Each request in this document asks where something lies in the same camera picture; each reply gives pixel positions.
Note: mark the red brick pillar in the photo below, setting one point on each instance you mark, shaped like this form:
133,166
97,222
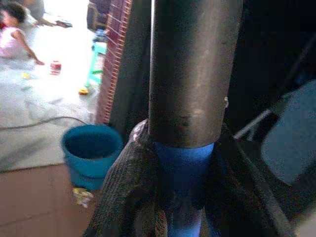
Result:
113,61

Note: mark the green plastic stool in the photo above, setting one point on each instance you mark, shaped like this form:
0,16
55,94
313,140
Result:
97,61

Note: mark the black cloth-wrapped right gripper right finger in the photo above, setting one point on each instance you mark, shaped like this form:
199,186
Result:
237,187

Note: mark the large blue-grey barrel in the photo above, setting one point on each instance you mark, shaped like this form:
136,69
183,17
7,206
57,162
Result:
293,138

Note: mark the small yellow scrap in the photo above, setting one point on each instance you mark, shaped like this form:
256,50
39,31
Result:
26,75

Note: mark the yellow toy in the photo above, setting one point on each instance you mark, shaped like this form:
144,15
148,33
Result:
84,91

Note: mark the yellow crumpled wrapper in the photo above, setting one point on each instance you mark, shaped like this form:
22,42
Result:
82,196

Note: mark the dark chair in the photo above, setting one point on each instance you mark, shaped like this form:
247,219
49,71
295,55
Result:
96,14

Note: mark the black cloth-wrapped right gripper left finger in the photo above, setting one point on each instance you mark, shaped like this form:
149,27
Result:
128,177

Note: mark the child in pink dress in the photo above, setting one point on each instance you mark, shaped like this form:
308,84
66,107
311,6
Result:
14,34

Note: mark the red and white can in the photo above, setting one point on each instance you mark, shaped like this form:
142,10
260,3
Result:
55,67

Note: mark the blue plastic bucket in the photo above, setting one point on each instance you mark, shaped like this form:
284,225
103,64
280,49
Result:
92,155

